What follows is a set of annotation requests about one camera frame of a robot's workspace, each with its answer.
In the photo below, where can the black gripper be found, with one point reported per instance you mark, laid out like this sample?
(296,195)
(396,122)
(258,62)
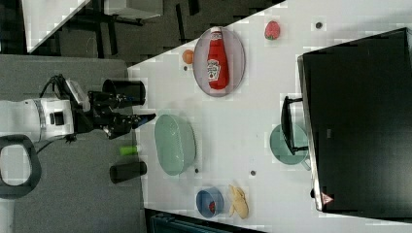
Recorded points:
(98,112)

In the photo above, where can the green plastic strainer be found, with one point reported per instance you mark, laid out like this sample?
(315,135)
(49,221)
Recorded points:
(175,144)

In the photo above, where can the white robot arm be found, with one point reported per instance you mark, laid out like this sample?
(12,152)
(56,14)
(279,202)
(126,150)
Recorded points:
(27,123)

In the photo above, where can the black cylinder cup upper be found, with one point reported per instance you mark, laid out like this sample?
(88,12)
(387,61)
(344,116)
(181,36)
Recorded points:
(134,91)

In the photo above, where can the black cylinder cup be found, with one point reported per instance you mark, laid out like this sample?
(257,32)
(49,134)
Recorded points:
(134,91)
(125,172)

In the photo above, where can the green toy lime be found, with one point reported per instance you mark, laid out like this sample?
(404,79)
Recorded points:
(126,151)

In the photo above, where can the black cylinder cup lower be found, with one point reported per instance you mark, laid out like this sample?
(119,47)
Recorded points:
(125,172)

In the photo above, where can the orange toy fruit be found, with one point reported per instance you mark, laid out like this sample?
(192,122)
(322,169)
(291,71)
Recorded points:
(188,56)

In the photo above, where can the red ketchup bottle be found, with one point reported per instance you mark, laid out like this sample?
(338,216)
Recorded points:
(217,67)

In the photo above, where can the blue bowl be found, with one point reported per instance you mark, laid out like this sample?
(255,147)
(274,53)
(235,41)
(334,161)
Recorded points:
(203,199)

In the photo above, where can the grey round plate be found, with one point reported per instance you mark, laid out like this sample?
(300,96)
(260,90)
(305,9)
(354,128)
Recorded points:
(235,61)

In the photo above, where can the small red strawberry in bowl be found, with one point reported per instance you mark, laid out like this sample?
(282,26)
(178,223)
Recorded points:
(212,207)

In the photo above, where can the peeled toy banana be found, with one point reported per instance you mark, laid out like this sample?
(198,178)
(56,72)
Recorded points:
(239,204)

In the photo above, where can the teal green cup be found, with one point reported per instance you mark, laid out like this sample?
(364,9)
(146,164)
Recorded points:
(281,151)

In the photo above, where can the red toy strawberry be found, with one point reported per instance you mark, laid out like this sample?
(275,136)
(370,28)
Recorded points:
(272,30)

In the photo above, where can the black toaster oven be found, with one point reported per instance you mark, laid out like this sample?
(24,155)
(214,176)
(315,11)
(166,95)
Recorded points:
(357,105)

